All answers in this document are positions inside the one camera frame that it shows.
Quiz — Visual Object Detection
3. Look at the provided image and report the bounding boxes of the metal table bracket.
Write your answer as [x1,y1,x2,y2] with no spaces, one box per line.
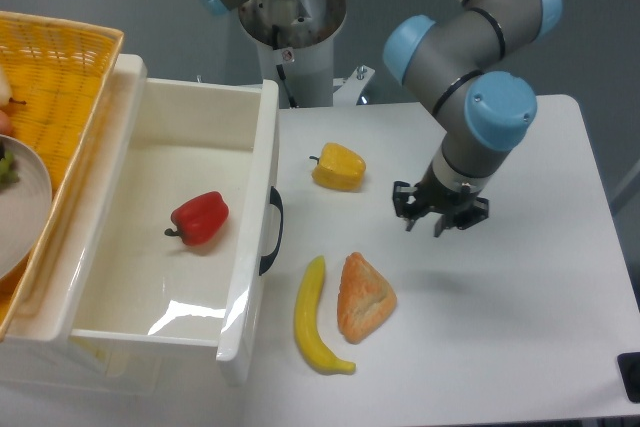
[333,65,376,107]

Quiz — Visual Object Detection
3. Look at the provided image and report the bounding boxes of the black cable on pedestal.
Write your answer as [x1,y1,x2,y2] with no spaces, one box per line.
[272,26,300,109]

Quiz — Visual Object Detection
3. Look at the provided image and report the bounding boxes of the black object at table edge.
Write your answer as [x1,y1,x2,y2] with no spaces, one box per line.
[617,352,640,404]

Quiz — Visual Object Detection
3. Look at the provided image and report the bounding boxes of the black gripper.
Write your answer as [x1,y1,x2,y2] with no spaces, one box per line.
[392,166,489,238]

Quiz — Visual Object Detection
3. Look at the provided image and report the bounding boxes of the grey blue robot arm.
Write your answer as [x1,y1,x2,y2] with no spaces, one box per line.
[200,0,563,233]

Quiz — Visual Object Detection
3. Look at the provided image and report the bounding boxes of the orange bread pastry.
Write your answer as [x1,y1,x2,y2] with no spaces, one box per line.
[337,252,397,344]

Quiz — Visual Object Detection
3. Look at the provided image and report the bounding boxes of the red bell pepper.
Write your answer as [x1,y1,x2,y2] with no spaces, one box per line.
[164,191,229,247]

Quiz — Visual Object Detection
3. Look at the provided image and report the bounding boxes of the green grapes on plate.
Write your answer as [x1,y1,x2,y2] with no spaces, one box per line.
[0,143,20,190]

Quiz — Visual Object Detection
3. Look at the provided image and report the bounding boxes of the yellow bell pepper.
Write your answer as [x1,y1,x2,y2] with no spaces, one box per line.
[310,142,366,191]

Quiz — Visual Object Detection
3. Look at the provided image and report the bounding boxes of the pear in basket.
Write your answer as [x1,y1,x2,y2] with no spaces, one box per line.
[0,67,26,107]

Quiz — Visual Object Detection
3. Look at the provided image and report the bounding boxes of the white top drawer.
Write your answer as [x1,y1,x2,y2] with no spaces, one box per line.
[72,79,283,386]

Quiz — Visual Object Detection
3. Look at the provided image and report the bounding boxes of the white drawer cabinet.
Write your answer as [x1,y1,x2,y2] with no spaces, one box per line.
[1,54,157,392]

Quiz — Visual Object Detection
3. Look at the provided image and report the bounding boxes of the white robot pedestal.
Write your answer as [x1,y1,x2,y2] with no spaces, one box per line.
[238,0,347,108]

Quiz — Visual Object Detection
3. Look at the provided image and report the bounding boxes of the black top drawer handle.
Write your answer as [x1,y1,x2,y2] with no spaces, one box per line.
[259,186,284,276]

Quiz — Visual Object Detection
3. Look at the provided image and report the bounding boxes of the grey plate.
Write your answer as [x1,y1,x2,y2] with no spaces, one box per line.
[1,135,53,278]

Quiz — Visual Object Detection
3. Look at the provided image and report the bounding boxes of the yellow wicker basket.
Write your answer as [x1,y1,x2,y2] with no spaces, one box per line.
[1,11,124,332]

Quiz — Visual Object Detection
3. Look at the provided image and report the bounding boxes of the yellow banana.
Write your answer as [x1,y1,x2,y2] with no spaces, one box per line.
[293,255,356,375]

